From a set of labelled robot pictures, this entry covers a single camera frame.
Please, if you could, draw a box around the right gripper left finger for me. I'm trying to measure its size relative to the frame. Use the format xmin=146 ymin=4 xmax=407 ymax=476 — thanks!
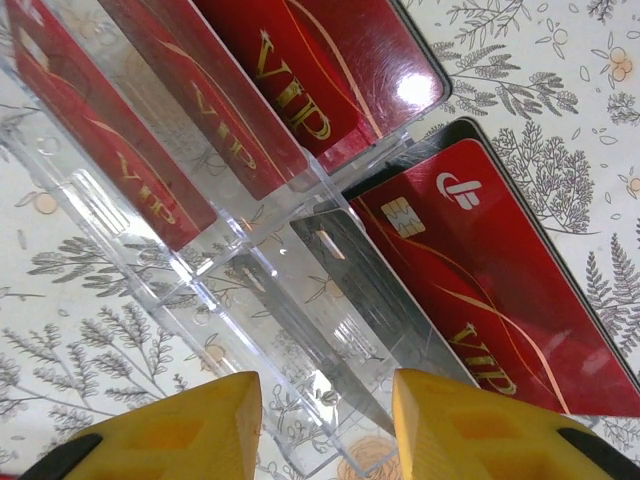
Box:
xmin=19 ymin=370 xmax=264 ymax=480

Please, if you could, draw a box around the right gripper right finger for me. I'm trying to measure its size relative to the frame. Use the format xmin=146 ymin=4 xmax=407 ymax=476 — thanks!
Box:
xmin=391 ymin=368 xmax=640 ymax=480

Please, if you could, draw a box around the clear acrylic card stand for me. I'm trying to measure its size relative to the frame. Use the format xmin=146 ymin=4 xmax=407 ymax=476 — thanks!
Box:
xmin=0 ymin=0 xmax=481 ymax=479

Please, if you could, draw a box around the red VIP card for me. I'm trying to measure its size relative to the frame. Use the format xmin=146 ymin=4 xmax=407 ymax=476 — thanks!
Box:
xmin=7 ymin=0 xmax=219 ymax=251
xmin=192 ymin=0 xmax=454 ymax=176
xmin=97 ymin=0 xmax=309 ymax=201
xmin=348 ymin=138 xmax=640 ymax=419

